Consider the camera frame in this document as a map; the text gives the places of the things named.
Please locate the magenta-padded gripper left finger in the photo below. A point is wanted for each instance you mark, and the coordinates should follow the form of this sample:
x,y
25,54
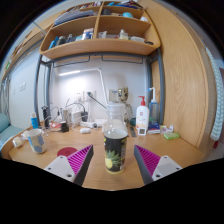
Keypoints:
x,y
79,159

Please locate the small blue tube white cap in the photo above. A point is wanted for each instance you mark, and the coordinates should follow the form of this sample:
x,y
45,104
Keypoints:
x,y
34,121

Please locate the small white oval case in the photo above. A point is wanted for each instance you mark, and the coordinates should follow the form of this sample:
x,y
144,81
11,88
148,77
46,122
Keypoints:
x,y
85,130

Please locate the white charger block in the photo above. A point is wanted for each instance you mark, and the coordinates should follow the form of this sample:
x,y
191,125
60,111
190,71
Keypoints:
x,y
76,117

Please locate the bed with teal pillow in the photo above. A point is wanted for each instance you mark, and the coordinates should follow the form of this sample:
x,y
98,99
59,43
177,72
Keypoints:
x,y
6,130

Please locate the long wooden wall shelf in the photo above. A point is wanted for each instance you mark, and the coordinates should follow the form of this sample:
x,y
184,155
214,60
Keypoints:
x,y
26,41

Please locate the white and blue mug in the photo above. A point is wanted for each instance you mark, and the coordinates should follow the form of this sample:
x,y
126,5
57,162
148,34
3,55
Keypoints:
x,y
36,141

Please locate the grey metal loft frame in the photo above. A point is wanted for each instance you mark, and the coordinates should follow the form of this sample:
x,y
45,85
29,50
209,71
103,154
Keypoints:
x,y
161,90

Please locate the black electric razor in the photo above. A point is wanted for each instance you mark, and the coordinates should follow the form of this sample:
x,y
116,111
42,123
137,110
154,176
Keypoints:
x,y
46,116

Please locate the clear bottle with pineapple label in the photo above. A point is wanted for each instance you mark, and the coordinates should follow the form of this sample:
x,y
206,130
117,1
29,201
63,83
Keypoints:
x,y
115,150

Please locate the white wall switch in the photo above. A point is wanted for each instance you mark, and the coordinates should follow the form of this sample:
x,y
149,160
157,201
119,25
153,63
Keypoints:
x,y
22,87

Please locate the white pump bottle red top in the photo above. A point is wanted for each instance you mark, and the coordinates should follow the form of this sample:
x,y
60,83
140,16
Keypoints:
x,y
142,116

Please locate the steel cup on black base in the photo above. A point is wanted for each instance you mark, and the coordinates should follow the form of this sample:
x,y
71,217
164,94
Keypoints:
x,y
64,126

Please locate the white wall outlet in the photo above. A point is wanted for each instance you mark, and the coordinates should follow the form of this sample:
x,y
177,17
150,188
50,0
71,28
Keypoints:
x,y
80,96

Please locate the flat round red coaster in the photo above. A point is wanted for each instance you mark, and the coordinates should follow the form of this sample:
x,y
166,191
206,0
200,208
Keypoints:
x,y
66,151

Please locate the wooden shelf unit with items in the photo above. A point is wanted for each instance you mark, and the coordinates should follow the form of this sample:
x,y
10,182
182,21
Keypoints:
x,y
100,46

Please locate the green soap box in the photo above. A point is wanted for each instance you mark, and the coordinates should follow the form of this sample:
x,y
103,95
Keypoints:
x,y
171,136

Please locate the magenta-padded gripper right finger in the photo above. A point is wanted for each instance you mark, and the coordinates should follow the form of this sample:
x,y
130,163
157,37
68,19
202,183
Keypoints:
x,y
149,159

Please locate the blue spray bottle white nozzle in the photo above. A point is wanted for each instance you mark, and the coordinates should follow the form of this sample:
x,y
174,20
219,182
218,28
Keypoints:
x,y
154,108

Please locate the wrapped round bun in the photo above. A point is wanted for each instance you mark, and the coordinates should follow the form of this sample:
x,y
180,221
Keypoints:
x,y
25,134
17,142

